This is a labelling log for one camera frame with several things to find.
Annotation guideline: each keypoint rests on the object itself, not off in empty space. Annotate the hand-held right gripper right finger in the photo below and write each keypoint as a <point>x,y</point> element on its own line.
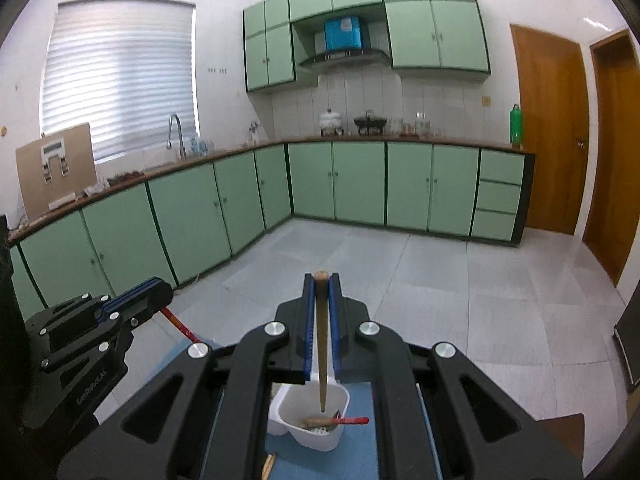
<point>336,340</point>

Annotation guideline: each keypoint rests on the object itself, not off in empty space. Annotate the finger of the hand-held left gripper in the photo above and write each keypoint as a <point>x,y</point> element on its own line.
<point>145,305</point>
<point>75,307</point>

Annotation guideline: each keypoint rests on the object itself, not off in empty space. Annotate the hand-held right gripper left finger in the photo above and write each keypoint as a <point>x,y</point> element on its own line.
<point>310,330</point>

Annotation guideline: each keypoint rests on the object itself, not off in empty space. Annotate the red-tipped wooden chopstick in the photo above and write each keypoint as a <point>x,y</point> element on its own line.
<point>180,324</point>
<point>350,420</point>
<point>322,340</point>

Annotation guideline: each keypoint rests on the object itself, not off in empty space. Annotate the white two-compartment container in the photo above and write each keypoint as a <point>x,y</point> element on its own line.
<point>297,402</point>

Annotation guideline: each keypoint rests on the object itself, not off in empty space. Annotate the bundle of chopsticks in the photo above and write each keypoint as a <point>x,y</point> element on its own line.
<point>270,466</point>

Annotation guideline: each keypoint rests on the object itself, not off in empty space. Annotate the blue mat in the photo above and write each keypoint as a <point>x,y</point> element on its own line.
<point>325,462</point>

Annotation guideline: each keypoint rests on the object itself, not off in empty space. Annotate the brown cardboard board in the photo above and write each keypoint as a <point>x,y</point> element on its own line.
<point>30,185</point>

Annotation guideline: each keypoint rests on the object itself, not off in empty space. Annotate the green base cabinets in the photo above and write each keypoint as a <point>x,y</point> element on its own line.
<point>360,180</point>

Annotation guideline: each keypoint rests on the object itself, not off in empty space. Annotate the white clip device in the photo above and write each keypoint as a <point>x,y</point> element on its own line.
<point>55,150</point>

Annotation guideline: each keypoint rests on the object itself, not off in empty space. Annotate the clear bottles by sink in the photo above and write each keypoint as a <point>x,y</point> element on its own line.
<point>200,146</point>

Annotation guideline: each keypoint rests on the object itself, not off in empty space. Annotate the metal faucet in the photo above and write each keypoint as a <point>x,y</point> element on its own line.
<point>176,132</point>

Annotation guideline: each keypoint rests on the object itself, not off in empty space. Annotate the white cooking pot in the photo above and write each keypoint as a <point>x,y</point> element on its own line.
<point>331,121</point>

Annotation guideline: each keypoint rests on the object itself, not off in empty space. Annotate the black wok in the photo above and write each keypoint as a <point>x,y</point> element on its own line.
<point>370,122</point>

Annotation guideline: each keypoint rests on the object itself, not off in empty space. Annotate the white window blind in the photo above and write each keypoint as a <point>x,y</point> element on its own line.
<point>115,80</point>

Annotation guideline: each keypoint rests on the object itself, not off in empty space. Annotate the group of glass jars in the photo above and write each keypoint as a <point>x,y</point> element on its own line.
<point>420,125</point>

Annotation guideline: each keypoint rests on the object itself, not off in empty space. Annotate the brown stool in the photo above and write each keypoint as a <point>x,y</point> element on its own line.
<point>565,440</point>

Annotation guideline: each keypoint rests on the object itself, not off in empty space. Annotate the black range hood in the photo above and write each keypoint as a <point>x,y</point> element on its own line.
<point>345,58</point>

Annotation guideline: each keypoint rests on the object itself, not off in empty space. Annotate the green bottle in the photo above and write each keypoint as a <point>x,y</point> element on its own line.
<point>516,127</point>

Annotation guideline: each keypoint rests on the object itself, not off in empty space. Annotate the dark glass-front cabinet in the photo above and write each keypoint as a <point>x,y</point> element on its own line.
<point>631,340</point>

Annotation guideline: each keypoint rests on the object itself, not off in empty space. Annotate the brown wooden door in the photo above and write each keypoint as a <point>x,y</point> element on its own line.
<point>547,130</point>
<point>615,160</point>

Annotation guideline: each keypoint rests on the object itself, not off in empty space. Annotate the green wall cabinets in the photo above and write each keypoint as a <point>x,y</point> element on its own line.
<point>435,30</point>

